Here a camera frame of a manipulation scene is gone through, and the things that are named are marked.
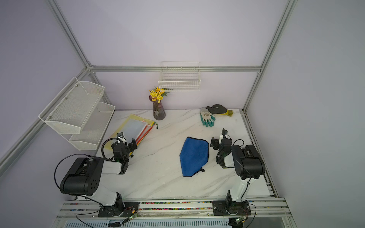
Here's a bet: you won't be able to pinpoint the dark purple glass vase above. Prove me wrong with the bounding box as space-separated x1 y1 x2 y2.
149 96 166 121

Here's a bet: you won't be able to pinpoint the red zipper mesh document bag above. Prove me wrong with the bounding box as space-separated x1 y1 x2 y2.
136 122 156 145

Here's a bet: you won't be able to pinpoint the black yellow work glove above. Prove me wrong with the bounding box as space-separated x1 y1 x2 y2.
206 104 233 116

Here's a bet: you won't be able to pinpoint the green white work glove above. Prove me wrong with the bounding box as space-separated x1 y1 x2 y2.
200 108 216 127

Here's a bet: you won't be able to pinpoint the white wire wall basket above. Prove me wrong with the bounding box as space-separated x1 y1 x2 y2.
158 61 201 92

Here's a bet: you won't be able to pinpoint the blue microfiber cleaning cloth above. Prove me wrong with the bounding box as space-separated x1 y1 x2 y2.
179 137 210 177

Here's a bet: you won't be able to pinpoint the yellow mesh document bag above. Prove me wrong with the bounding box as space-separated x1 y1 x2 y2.
109 114 156 146

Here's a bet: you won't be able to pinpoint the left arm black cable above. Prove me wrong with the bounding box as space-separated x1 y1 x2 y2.
54 153 92 190

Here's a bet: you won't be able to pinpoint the yellow artificial flowers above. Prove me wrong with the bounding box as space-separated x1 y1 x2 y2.
149 87 170 103

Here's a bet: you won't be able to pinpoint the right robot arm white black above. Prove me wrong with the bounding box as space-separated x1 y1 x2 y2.
210 136 266 202

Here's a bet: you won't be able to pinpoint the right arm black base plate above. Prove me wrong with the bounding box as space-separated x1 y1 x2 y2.
212 200 252 216

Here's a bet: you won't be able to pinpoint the aluminium frame rail base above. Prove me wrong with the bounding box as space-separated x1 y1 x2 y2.
52 198 297 228

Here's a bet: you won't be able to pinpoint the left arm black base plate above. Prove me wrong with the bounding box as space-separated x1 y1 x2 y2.
98 201 140 218

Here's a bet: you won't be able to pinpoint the white two-tier mesh shelf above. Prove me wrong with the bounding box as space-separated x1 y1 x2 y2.
39 78 115 151

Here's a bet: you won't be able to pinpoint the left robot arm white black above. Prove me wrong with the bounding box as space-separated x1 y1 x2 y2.
56 134 137 210

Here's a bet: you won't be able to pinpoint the clear white mesh document bag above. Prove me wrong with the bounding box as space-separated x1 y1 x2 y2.
120 119 147 143

